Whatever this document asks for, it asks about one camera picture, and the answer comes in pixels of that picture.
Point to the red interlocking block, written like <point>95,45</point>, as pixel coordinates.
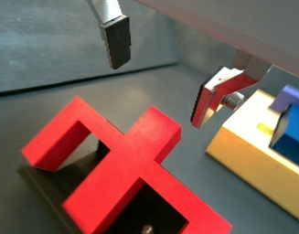
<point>131,165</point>

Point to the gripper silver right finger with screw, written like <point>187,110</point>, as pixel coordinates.
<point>221,89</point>

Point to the blue long block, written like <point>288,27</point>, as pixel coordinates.
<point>285,140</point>

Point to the yellow base board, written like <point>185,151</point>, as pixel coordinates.
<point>241,148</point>

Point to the purple cross block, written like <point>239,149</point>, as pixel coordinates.
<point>288,97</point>

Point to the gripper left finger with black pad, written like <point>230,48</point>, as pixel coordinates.
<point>114,25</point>

